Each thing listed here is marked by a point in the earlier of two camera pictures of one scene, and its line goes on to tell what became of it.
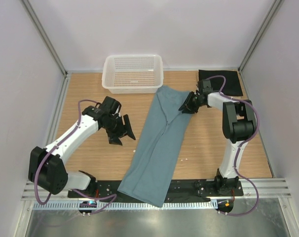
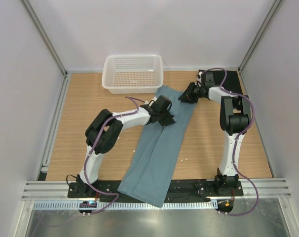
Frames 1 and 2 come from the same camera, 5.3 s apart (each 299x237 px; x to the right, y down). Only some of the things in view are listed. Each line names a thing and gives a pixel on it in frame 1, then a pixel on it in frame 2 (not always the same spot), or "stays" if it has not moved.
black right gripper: (187, 102) to (187, 96)
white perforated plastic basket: (132, 74) stays
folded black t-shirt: (233, 87) stays
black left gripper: (114, 138) to (168, 121)
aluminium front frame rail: (268, 188) stays
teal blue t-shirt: (150, 171) stays
